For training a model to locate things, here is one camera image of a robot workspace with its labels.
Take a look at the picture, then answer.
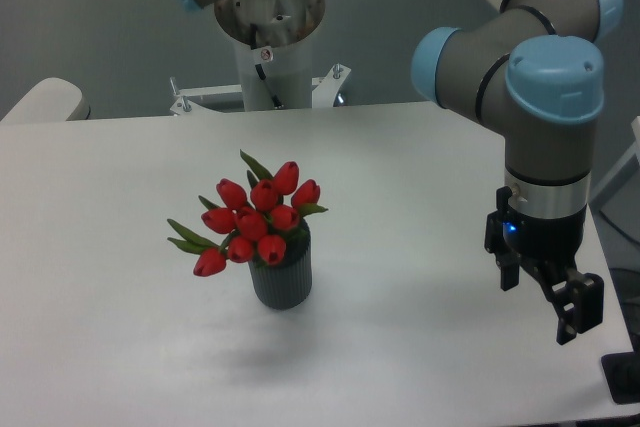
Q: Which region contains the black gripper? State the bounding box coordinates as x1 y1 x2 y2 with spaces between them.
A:
484 186 604 345

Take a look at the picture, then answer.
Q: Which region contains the red tulip bouquet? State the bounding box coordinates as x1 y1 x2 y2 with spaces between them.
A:
167 151 327 277

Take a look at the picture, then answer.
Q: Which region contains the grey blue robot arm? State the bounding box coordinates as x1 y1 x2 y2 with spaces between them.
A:
179 0 623 344

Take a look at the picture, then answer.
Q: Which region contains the dark grey ribbed vase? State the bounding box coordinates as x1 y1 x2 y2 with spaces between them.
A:
249 220 312 310

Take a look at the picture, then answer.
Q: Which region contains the black clamp at table edge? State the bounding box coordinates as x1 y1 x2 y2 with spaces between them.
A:
601 352 639 405

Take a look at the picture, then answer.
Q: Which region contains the black cable on pedestal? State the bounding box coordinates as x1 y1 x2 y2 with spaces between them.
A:
248 22 285 110

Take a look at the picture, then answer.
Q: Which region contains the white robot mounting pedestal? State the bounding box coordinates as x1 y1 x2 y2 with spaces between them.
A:
168 0 351 117

